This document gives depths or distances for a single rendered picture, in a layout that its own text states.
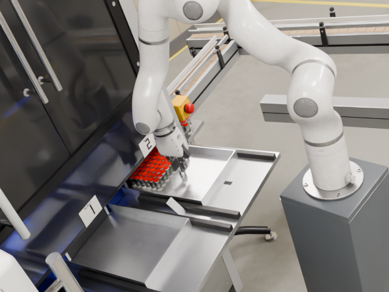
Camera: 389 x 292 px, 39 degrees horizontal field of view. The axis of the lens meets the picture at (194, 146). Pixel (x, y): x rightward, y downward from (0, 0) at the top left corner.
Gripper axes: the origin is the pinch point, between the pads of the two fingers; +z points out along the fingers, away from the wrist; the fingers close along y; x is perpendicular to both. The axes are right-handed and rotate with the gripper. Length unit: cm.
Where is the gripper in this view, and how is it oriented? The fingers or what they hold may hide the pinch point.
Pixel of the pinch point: (179, 164)
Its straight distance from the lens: 192.6
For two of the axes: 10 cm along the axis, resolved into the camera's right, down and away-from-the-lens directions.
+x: -4.8, 6.2, -6.2
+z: 3.0, 7.8, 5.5
